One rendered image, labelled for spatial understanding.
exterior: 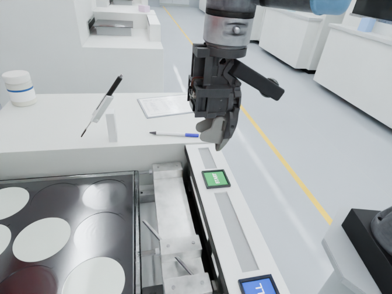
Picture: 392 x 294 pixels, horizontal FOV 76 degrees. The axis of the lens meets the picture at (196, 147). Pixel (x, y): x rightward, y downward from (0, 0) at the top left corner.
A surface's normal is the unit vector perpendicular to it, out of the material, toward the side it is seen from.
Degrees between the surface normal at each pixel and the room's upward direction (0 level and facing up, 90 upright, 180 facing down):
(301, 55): 90
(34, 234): 0
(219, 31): 90
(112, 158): 90
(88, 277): 0
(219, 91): 90
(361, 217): 4
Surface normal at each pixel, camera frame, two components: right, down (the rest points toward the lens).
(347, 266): 0.07, -0.82
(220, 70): 0.22, 0.57
